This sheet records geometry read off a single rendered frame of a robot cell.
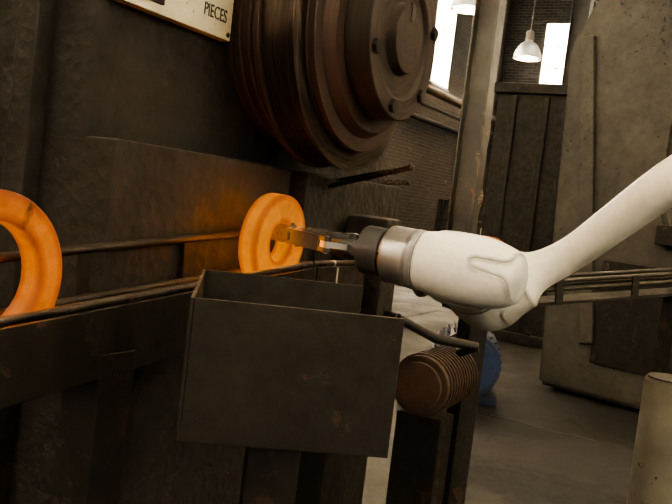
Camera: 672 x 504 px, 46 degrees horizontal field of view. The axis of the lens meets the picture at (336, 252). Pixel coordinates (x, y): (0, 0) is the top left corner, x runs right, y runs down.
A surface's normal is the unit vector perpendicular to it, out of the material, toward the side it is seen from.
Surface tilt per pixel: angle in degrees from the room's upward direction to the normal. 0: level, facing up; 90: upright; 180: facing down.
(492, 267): 75
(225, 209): 90
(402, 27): 90
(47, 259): 90
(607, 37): 90
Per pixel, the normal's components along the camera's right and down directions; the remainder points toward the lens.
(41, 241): 0.88, 0.14
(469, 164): -0.47, 0.00
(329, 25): -0.04, 0.17
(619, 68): -0.66, -0.03
